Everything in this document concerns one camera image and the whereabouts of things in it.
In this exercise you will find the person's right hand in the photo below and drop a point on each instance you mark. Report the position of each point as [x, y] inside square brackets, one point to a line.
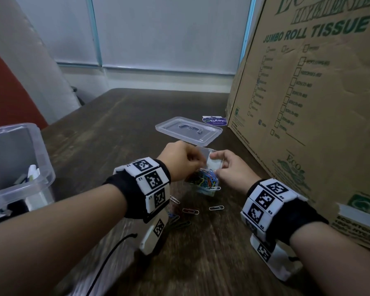
[237, 175]

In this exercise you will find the person's left hand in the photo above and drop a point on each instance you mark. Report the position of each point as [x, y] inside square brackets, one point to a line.
[178, 160]

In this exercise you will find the small clear paper clip box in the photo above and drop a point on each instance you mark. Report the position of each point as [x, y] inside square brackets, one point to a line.
[214, 164]

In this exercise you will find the clear plastic container lid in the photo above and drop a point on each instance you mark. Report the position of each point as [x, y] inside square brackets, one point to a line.
[172, 130]

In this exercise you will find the coloured paper clips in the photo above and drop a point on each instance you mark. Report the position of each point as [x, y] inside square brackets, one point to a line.
[203, 180]

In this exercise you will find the clear plastic storage bin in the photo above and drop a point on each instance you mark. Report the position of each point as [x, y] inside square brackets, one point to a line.
[44, 172]

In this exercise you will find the bundle of markers and pens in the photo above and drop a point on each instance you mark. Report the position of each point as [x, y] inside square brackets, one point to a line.
[33, 172]

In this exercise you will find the person's left forearm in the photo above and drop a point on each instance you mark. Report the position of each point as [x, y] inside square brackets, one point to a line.
[49, 237]

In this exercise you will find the person's right forearm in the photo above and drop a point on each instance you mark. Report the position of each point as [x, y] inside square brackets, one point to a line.
[336, 262]

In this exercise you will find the black wristband with marker tiles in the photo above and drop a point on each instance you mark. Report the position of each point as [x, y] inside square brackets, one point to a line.
[148, 184]
[274, 203]

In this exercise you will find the round blue sticker card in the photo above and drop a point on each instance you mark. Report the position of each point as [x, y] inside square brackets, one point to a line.
[215, 120]

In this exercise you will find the large printed cardboard box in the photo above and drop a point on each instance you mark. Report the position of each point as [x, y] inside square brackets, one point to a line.
[320, 104]

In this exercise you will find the frosted glass partition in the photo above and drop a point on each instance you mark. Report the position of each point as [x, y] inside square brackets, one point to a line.
[172, 33]

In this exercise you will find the red panel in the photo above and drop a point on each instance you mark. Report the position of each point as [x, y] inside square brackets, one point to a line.
[6, 98]

